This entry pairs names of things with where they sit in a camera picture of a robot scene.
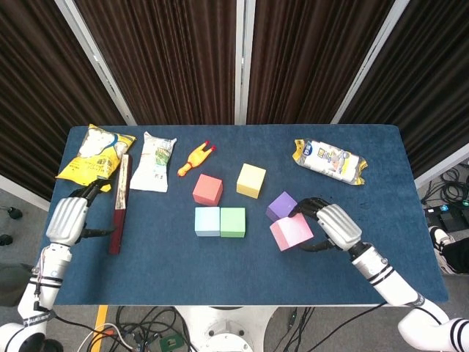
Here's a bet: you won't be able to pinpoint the brown curtain panel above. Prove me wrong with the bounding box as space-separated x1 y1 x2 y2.
0 0 128 201
75 0 237 125
339 0 469 179
247 0 395 125

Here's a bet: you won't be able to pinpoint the floor cable bundle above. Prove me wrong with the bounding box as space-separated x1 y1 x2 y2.
76 306 195 352

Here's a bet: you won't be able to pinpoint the black floor cables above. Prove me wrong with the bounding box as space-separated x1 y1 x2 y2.
270 307 316 352

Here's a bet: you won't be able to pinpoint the black coiled cables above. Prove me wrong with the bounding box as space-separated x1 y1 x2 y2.
421 166 469 206

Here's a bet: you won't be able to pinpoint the light blue foam cube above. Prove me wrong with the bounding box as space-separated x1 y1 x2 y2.
194 206 221 238

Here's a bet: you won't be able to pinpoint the purple foam cube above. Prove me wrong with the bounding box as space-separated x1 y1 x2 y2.
266 191 298 223

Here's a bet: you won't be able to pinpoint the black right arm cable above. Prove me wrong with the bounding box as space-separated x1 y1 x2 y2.
318 301 388 352

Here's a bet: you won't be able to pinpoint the white snack bag green print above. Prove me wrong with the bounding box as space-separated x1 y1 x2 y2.
129 131 177 193

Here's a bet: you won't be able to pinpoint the black trouser leg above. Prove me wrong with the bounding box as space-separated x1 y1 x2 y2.
437 236 469 275

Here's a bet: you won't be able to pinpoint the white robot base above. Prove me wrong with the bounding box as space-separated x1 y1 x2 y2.
174 306 278 352

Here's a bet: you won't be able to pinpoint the blue table cloth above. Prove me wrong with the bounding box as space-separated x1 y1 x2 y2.
34 124 450 306

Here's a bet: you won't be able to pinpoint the pink foam cube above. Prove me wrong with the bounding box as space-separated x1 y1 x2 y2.
269 213 315 252

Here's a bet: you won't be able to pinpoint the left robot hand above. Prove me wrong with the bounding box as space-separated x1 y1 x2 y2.
45 179 117 247

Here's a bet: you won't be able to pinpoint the white partition post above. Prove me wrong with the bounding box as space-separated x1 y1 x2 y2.
54 0 139 126
234 0 256 125
329 0 410 125

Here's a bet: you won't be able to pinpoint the yellow popcorn snack bag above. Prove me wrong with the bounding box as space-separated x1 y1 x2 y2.
55 123 136 193

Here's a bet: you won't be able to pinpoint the green circuit board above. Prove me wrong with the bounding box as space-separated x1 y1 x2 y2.
160 335 182 351

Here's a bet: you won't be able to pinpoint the white sneaker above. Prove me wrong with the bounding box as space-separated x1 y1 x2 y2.
428 226 456 254

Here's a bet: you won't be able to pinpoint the yellow foam cube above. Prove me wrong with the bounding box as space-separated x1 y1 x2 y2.
236 163 267 199

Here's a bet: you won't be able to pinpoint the green foam cube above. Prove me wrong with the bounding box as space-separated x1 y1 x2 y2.
219 207 247 238

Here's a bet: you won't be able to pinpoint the red foam cube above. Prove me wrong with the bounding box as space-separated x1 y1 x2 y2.
192 173 224 207

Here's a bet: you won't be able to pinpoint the white partition base bar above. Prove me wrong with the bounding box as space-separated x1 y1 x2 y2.
0 174 51 212
413 144 469 190

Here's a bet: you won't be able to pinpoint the white yellow snack packet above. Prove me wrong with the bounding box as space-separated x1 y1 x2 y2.
292 137 369 186

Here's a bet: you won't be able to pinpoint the black device green lights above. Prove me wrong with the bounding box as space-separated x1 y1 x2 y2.
423 205 469 235

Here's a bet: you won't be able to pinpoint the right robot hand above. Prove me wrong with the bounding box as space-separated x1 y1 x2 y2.
289 197 363 254

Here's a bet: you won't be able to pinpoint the yellow rubber chicken toy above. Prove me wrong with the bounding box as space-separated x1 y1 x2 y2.
177 140 217 179

